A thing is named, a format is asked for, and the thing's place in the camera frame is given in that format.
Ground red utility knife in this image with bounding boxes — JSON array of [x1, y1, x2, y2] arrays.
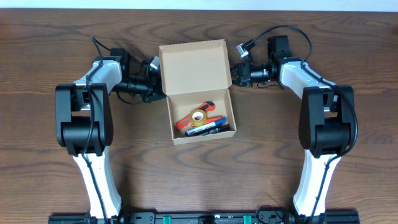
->
[[176, 101, 216, 130]]

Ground blue capped white marker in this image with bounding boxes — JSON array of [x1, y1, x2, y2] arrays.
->
[[185, 118, 227, 136]]

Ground black capped white marker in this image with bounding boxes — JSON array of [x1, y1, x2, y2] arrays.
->
[[200, 124, 229, 136]]

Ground red black stapler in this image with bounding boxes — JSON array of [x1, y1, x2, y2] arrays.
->
[[205, 116, 223, 124]]

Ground yellow clear tape roll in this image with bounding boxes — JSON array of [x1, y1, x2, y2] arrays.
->
[[188, 110, 207, 127]]

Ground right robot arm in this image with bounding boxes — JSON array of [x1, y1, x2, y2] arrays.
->
[[231, 35, 358, 223]]

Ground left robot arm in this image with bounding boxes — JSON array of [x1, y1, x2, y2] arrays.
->
[[49, 48, 165, 223]]

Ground open brown cardboard box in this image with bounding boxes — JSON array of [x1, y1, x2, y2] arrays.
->
[[159, 39, 236, 145]]

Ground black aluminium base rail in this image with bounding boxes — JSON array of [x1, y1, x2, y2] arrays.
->
[[48, 208, 361, 224]]

